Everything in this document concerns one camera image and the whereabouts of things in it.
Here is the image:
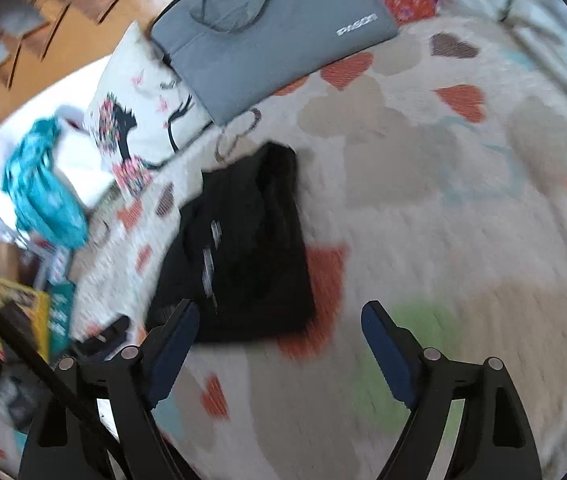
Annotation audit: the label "heart print quilt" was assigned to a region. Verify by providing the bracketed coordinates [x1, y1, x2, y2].
[66, 15, 567, 480]

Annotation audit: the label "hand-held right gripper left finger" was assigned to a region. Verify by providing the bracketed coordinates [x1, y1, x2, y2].
[18, 299, 201, 480]

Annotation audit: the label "yellow box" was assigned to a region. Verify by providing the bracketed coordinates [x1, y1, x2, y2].
[0, 265, 52, 361]

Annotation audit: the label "grey laptop bag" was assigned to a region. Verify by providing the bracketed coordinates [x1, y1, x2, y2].
[150, 0, 399, 127]

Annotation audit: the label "black pants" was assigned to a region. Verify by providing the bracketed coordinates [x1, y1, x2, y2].
[146, 141, 315, 346]

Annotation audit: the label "white crumpled sheet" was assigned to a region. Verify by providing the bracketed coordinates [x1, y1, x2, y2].
[431, 0, 567, 136]

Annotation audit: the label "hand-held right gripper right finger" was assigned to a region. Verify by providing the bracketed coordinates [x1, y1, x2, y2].
[361, 300, 544, 480]

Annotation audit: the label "teal star blanket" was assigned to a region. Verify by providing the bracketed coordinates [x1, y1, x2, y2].
[2, 117, 88, 250]

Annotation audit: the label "floral silhouette printed pillow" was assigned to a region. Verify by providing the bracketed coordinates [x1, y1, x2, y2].
[82, 22, 214, 198]

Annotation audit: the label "white pillow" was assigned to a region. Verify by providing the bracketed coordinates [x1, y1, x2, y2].
[0, 55, 114, 211]

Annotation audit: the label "green box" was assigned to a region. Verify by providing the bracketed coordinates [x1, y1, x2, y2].
[46, 250, 77, 356]

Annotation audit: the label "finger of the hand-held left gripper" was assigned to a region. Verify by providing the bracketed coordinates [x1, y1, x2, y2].
[71, 314, 132, 358]

